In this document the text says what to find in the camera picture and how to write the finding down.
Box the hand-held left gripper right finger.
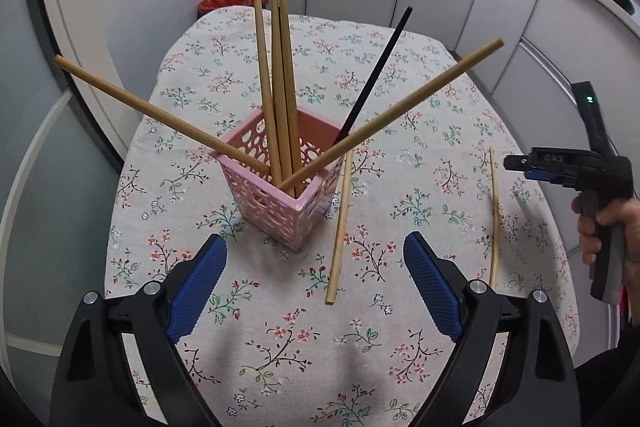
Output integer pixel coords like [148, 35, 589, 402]
[402, 231, 583, 427]

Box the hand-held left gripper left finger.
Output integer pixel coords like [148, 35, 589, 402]
[49, 234, 228, 427]

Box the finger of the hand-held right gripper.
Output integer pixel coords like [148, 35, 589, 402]
[503, 154, 576, 185]

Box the wooden chopstick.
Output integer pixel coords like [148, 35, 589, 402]
[251, 0, 283, 186]
[276, 38, 504, 194]
[487, 147, 501, 292]
[54, 55, 272, 176]
[270, 0, 291, 194]
[277, 0, 301, 196]
[325, 149, 355, 306]

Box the pink perforated basket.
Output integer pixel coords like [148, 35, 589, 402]
[209, 107, 347, 254]

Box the black chopstick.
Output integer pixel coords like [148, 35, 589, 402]
[332, 6, 414, 146]

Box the person's right hand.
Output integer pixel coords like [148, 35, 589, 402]
[571, 197, 640, 266]

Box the floral tablecloth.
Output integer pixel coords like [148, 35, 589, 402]
[102, 6, 581, 427]

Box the person's dark clothing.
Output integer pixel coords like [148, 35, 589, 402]
[574, 322, 640, 427]

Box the red trash bin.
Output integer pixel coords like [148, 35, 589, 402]
[197, 0, 268, 20]

